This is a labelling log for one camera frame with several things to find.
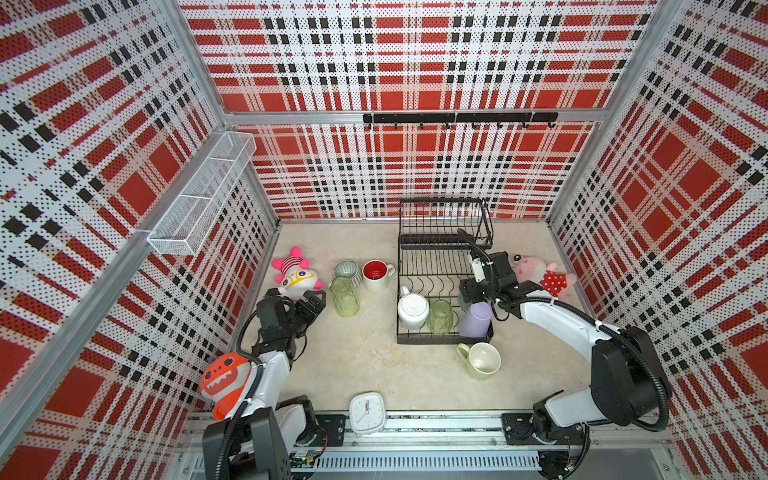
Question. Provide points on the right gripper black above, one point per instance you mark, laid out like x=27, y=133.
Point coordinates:
x=469, y=286

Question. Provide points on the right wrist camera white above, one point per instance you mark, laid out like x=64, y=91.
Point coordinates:
x=478, y=269

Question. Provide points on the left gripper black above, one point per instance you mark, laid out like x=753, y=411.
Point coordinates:
x=310, y=314

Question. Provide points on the tall green glass cup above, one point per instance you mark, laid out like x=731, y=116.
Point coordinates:
x=346, y=302

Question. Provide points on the green transparent glass mug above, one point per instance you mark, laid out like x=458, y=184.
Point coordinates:
x=441, y=319

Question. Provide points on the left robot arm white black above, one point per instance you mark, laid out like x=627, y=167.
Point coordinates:
x=253, y=431

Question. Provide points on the teal textured plastic cup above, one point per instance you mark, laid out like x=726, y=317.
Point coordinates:
x=464, y=301

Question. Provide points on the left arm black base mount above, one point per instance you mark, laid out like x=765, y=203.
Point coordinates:
x=325, y=430

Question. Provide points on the black wall hook rail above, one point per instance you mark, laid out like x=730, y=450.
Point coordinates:
x=449, y=118

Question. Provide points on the red monster plush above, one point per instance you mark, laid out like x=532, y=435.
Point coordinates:
x=223, y=381

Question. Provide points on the white ceramic mug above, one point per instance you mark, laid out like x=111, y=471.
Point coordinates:
x=412, y=309

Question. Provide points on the pink white owl plush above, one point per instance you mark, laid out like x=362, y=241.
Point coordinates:
x=295, y=275

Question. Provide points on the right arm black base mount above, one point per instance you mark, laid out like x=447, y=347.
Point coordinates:
x=520, y=429

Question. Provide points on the lilac plastic cup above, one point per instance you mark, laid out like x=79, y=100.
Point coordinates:
x=476, y=321

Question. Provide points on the pink pig plush red dress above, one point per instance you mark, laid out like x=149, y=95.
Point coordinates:
x=546, y=275

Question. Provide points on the white mug red inside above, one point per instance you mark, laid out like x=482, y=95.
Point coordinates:
x=377, y=275

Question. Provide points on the ribbed grey-green cup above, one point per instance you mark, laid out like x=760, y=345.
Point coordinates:
x=349, y=269

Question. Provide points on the white wire wall basket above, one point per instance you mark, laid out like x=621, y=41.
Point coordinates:
x=185, y=226

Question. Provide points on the light green ceramic mug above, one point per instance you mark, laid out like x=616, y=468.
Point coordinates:
x=481, y=360

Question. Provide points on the white square alarm clock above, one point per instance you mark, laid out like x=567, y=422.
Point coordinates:
x=367, y=413

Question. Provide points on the black wire dish rack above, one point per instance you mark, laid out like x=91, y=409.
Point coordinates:
x=433, y=258

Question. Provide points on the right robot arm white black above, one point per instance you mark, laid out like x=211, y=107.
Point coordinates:
x=628, y=385

